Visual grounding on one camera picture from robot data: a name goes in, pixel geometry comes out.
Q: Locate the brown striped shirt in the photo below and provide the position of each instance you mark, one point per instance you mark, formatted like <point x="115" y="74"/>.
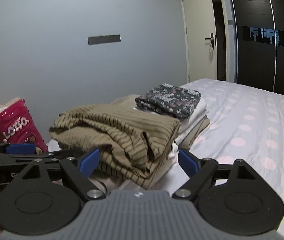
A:
<point x="133" y="144"/>

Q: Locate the dark wardrobe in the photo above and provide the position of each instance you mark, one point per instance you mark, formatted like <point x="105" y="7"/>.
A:
<point x="260" y="43"/>

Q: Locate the pink Lotso bag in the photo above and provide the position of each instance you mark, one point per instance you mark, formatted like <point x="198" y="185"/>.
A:
<point x="17" y="125"/>

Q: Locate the white folded garment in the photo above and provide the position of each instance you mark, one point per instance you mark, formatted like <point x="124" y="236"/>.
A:
<point x="187" y="125"/>

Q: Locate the grey pink-dotted bed sheet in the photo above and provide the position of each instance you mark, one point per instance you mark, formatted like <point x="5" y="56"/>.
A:
<point x="245" y="123"/>

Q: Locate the dark floral folded garment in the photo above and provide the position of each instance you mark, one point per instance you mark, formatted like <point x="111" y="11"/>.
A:
<point x="166" y="99"/>

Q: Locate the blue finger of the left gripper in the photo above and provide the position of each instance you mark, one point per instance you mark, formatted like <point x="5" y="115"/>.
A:
<point x="26" y="148"/>
<point x="26" y="158"/>

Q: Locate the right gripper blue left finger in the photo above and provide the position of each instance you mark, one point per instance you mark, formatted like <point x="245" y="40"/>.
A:
<point x="76" y="171"/>

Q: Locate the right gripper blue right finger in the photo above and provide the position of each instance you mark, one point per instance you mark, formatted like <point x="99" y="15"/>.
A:
<point x="200" y="173"/>

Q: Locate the grey wall plate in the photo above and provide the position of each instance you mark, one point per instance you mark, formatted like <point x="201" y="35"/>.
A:
<point x="94" y="40"/>

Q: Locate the beige folded garment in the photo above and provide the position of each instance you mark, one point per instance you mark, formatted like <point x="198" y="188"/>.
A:
<point x="129" y="102"/>

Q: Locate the cream door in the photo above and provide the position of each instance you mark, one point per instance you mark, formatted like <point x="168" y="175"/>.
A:
<point x="205" y="35"/>

